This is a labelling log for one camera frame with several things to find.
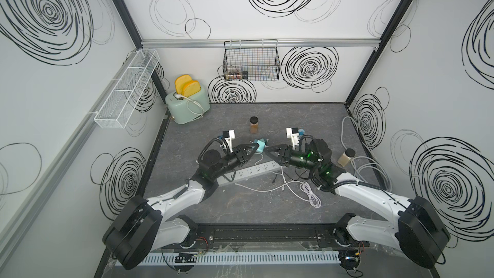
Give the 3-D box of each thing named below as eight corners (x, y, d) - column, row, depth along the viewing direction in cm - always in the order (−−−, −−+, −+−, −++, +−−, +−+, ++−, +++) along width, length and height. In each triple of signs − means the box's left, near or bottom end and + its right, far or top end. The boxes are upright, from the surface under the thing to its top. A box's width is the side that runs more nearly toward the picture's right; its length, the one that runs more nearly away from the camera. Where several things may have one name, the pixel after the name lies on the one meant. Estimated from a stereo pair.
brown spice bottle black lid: (249, 133, 108) (249, 123, 101) (249, 126, 111) (249, 116, 104) (257, 133, 108) (258, 123, 101) (257, 126, 111) (258, 116, 104)
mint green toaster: (174, 126, 111) (163, 106, 98) (175, 113, 118) (166, 92, 105) (211, 121, 114) (206, 101, 101) (210, 108, 120) (205, 88, 108)
